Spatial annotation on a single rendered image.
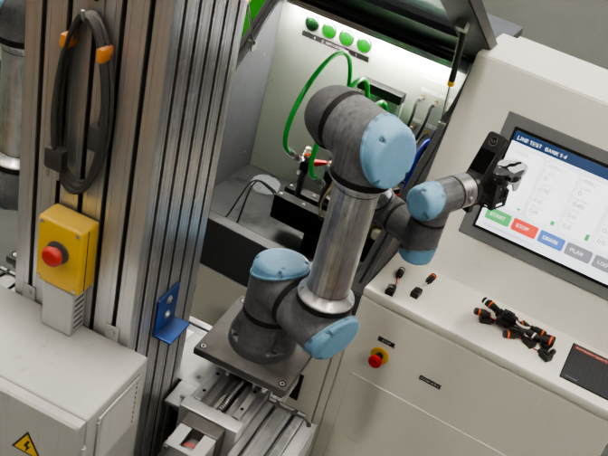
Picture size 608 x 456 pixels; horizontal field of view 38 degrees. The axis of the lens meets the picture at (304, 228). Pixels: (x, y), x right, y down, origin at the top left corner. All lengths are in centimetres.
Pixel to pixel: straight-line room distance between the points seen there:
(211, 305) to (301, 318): 91
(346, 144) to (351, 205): 12
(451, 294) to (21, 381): 125
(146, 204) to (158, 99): 19
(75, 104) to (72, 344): 43
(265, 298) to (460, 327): 65
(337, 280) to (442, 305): 71
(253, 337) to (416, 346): 59
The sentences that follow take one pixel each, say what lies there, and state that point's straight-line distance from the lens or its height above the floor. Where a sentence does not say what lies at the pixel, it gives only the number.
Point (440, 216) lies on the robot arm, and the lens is 181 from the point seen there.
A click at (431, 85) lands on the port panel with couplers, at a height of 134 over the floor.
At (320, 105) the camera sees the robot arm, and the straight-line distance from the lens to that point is 156.
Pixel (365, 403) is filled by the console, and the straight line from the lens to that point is 249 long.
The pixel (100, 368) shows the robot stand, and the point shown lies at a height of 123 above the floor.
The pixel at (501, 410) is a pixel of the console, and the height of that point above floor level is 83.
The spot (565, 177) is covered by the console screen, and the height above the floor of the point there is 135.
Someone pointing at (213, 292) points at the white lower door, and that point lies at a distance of 257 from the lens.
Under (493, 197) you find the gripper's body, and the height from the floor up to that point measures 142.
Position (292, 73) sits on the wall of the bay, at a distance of 280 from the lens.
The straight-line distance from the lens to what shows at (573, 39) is 628.
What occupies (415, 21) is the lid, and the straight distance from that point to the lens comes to 242.
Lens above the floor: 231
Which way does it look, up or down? 33 degrees down
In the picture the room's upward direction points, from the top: 15 degrees clockwise
